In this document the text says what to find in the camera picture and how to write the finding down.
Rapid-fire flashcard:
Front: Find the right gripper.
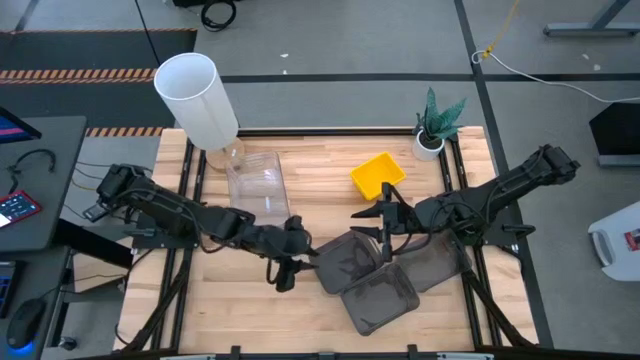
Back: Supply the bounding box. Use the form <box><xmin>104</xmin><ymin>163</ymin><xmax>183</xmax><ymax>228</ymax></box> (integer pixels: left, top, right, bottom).
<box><xmin>350</xmin><ymin>181</ymin><xmax>431</xmax><ymax>265</ymax></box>

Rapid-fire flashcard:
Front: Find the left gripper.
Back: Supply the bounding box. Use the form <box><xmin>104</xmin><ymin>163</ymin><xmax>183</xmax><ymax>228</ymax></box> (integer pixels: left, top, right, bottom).
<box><xmin>269</xmin><ymin>215</ymin><xmax>321</xmax><ymax>294</ymax></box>

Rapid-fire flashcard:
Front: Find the grey plastic basket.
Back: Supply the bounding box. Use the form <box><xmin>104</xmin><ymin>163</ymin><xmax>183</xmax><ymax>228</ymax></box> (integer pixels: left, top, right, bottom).
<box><xmin>308</xmin><ymin>230</ymin><xmax>385</xmax><ymax>295</ymax></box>
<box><xmin>395</xmin><ymin>228</ymin><xmax>473</xmax><ymax>294</ymax></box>
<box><xmin>339</xmin><ymin>263</ymin><xmax>421</xmax><ymax>337</ymax></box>

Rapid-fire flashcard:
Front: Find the green plant in white pot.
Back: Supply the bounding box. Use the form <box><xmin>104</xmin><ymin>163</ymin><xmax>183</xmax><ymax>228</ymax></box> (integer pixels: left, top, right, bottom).
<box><xmin>411</xmin><ymin>87</ymin><xmax>468</xmax><ymax>162</ymax></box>

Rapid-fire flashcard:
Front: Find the white lamp with wooden base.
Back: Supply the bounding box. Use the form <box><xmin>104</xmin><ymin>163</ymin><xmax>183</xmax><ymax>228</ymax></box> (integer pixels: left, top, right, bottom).
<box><xmin>153</xmin><ymin>51</ymin><xmax>247</xmax><ymax>172</ymax></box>

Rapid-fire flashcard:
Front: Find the light wooden board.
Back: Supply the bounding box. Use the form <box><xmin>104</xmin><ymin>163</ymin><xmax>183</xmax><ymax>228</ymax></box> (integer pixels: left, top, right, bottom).
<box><xmin>72</xmin><ymin>252</ymin><xmax>132</xmax><ymax>294</ymax></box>

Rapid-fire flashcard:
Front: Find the white plastic object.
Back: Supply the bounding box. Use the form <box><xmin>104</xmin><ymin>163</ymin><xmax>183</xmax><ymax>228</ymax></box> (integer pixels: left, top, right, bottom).
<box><xmin>588</xmin><ymin>199</ymin><xmax>640</xmax><ymax>282</ymax></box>

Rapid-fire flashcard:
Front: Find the black box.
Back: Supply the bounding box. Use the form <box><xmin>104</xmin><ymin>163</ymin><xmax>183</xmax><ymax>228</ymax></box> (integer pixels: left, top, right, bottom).
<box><xmin>588</xmin><ymin>102</ymin><xmax>640</xmax><ymax>168</ymax></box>

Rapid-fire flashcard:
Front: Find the grey side desk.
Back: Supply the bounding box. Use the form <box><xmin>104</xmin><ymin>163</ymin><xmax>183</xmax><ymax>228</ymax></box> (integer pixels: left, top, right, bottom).
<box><xmin>0</xmin><ymin>115</ymin><xmax>87</xmax><ymax>254</ymax></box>

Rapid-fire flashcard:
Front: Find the black computer mouse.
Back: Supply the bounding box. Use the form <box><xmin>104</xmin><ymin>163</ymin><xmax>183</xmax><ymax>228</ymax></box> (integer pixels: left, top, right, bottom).
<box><xmin>5</xmin><ymin>298</ymin><xmax>47</xmax><ymax>350</ymax></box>

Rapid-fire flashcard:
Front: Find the grey metal table foot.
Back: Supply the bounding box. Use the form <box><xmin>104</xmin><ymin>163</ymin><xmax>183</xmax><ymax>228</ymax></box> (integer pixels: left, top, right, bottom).
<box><xmin>543</xmin><ymin>0</ymin><xmax>640</xmax><ymax>39</ymax></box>

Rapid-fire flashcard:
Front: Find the black hazard-striped floor mat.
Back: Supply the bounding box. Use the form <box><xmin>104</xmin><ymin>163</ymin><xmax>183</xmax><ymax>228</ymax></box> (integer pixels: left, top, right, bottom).
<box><xmin>0</xmin><ymin>28</ymin><xmax>199</xmax><ymax>137</ymax></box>

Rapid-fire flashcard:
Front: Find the device with red screen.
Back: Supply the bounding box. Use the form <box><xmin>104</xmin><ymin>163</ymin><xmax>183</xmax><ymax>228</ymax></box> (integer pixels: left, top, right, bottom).
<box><xmin>0</xmin><ymin>190</ymin><xmax>44</xmax><ymax>229</ymax></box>

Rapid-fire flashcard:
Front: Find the computer keyboard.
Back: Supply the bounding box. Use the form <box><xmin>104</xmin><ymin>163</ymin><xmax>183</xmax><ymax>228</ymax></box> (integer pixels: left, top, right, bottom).
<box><xmin>0</xmin><ymin>262</ymin><xmax>19</xmax><ymax>319</ymax></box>

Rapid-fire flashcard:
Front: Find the computer monitor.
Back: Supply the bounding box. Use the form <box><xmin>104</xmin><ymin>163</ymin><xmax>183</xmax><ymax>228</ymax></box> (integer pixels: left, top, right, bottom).
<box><xmin>0</xmin><ymin>106</ymin><xmax>43</xmax><ymax>146</ymax></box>

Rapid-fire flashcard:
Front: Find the black aluminium table frame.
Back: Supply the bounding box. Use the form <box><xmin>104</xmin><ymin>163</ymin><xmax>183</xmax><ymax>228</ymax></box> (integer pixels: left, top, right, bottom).
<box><xmin>113</xmin><ymin>127</ymin><xmax>541</xmax><ymax>360</ymax></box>

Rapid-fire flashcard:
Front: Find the white floor cable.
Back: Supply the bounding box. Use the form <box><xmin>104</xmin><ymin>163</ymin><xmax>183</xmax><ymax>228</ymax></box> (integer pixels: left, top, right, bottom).
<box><xmin>471</xmin><ymin>48</ymin><xmax>640</xmax><ymax>104</ymax></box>

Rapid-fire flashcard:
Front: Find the yellow floor cable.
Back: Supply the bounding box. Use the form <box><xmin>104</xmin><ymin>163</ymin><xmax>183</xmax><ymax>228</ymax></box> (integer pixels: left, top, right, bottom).
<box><xmin>482</xmin><ymin>0</ymin><xmax>524</xmax><ymax>59</ymax></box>

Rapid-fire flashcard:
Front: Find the black coiled cable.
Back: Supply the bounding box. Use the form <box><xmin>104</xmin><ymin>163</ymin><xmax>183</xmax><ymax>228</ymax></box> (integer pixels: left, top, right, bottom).
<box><xmin>199</xmin><ymin>0</ymin><xmax>238</xmax><ymax>33</ymax></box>

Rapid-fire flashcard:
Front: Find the black cable on desk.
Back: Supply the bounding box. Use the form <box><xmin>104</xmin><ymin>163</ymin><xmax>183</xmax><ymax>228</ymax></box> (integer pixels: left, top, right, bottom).
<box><xmin>7</xmin><ymin>148</ymin><xmax>57</xmax><ymax>194</ymax></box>

